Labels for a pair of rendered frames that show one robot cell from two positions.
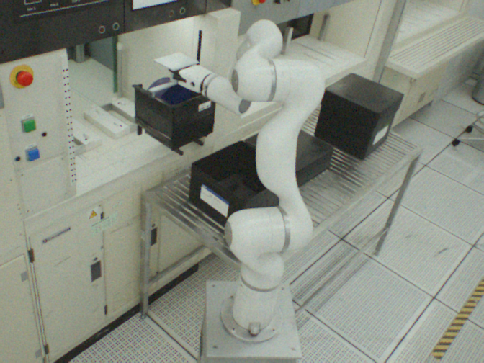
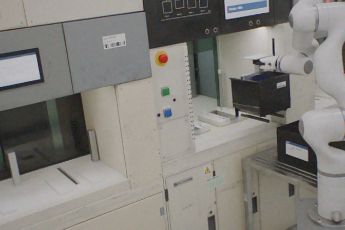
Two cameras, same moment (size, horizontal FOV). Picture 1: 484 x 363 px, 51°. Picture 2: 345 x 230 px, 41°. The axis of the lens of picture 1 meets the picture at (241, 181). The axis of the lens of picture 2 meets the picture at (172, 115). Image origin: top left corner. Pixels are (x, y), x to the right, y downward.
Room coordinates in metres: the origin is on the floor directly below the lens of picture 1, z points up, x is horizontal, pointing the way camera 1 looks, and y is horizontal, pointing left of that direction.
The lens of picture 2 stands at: (-0.63, -0.17, 1.68)
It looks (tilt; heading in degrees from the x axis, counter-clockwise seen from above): 17 degrees down; 23
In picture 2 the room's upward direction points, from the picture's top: 6 degrees counter-clockwise
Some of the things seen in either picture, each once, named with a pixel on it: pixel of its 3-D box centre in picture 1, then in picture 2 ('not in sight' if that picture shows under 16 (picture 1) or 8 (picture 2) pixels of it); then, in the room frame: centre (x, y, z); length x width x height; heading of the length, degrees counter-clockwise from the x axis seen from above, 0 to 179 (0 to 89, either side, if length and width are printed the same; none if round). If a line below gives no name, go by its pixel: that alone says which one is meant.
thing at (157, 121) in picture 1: (176, 101); (260, 87); (1.62, 0.28, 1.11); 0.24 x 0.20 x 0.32; 144
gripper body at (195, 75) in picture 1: (199, 78); (274, 62); (1.56, 0.20, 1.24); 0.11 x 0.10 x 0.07; 54
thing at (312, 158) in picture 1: (288, 150); not in sight; (1.87, -0.18, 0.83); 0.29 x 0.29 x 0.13; 53
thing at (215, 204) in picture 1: (240, 186); (317, 143); (1.53, 0.00, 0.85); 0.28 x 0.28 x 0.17; 53
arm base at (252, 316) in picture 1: (256, 297); (334, 193); (1.01, -0.10, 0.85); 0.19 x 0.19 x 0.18
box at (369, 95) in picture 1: (357, 114); not in sight; (2.19, -0.49, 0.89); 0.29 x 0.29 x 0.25; 58
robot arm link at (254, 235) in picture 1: (256, 246); (325, 140); (1.00, -0.07, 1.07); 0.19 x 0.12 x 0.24; 111
